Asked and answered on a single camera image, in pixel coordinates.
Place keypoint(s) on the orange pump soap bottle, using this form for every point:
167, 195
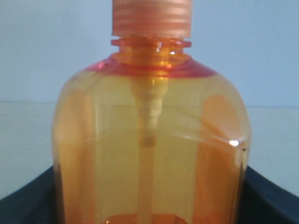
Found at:
149, 135

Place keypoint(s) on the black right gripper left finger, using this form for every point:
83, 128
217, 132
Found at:
35, 203

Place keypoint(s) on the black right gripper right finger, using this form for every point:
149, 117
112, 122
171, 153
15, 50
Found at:
268, 203

